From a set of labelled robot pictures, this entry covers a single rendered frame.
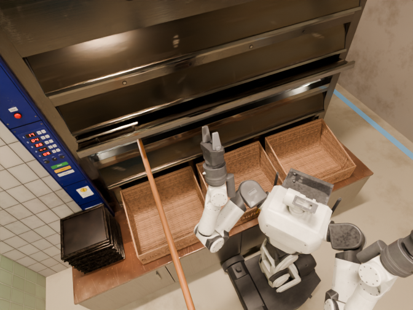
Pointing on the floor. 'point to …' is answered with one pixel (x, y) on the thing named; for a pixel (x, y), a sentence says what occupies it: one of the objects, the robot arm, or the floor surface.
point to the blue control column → (9, 92)
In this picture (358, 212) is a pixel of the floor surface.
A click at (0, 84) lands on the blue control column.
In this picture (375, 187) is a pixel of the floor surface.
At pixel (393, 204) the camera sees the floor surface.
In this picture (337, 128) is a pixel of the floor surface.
